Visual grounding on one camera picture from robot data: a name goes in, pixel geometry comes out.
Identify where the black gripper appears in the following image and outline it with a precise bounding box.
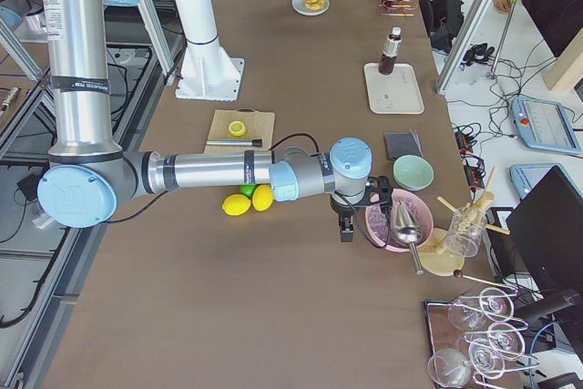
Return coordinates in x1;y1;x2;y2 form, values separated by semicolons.
330;176;393;242

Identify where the glazed twisted donut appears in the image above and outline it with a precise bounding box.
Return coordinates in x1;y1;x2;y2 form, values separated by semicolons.
304;0;326;11

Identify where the grey-white plate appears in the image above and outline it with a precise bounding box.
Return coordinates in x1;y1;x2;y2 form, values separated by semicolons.
291;0;330;16

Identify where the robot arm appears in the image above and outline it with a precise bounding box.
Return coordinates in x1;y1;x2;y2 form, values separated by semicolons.
37;0;393;242

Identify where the tea bottle on tray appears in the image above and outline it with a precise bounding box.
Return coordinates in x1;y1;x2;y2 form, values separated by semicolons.
378;26;402;75

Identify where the cream rabbit tray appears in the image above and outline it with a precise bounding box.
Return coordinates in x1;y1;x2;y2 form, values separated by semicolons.
363;63;424;115

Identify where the wine glass rack tray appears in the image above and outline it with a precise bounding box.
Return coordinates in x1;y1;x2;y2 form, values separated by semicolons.
424;279;539;388

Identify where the steel ice scoop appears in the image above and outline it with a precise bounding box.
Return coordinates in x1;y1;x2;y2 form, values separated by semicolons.
393;201;424;275

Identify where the pink ice bowl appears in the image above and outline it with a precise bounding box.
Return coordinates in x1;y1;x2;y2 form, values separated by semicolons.
365;189;434;252

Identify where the mint green bowl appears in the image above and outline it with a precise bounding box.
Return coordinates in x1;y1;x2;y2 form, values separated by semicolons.
393;155;435;191

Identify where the yellow lemon far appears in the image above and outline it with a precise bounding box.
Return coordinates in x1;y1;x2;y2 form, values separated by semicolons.
251;184;274;211

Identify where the yellow lemon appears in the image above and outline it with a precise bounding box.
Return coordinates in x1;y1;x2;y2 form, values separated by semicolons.
251;184;274;211
221;193;251;216

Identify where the wooden mug tree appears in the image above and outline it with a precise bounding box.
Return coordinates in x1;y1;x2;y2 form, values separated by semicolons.
419;167;510;276

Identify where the grey folded cloth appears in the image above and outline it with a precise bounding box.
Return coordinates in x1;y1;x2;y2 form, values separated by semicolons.
384;130;424;160

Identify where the lime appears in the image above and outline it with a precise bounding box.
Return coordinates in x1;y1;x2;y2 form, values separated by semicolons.
240;184;258;199

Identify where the yellow lemon near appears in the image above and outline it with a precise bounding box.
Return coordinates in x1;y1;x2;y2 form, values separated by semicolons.
221;193;251;216

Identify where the clear glass mug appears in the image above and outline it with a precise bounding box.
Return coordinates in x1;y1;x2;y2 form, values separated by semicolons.
444;207;486;257

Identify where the wooden cutting board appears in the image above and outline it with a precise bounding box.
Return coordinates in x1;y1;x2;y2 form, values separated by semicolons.
204;109;275;153

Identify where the half lemon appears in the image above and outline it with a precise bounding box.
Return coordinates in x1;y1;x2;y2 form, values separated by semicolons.
228;120;247;138

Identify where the teach pendant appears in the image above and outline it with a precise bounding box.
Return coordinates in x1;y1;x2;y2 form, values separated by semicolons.
509;163;565;200
510;96;582;154

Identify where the black monitor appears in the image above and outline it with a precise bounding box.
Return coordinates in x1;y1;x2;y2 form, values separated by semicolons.
506;166;582;292

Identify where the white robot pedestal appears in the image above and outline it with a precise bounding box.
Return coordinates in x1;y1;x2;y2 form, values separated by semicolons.
175;0;244;102

